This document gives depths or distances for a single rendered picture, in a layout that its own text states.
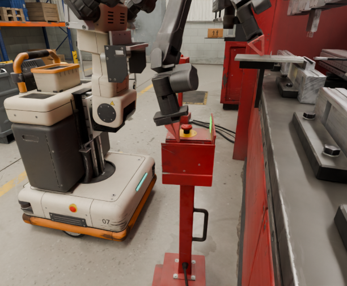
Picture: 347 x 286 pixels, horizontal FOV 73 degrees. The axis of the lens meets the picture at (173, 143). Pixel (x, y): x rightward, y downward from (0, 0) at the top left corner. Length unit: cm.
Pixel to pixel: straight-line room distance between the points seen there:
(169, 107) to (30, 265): 118
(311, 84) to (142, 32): 800
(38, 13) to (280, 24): 762
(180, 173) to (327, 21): 161
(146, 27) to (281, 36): 697
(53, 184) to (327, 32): 199
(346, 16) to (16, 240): 248
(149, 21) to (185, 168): 804
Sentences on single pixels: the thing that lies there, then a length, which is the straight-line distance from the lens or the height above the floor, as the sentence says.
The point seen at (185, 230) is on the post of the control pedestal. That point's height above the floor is 39.
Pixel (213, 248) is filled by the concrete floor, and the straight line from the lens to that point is 147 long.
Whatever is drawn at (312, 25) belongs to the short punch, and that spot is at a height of 112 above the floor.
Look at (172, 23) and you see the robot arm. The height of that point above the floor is 112.
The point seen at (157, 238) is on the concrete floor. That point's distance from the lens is 151.
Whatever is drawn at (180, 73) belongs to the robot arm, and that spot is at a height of 101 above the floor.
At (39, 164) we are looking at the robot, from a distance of 143.
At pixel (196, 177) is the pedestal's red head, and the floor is 70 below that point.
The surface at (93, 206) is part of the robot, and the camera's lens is 136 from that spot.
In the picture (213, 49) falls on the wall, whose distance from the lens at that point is 829.
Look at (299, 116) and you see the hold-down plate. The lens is 71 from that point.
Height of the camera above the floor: 112
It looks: 26 degrees down
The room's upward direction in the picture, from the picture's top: straight up
